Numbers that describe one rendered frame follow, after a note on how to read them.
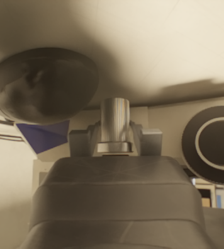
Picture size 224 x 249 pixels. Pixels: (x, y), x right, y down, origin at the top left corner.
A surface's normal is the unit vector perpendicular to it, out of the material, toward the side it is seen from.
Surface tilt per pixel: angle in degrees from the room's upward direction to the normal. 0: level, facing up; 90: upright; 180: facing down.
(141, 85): 0
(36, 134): 48
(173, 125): 90
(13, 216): 90
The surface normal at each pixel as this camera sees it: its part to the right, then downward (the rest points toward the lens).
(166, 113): -0.49, -0.13
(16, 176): 0.87, -0.09
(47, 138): -0.34, 0.55
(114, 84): 0.01, 0.99
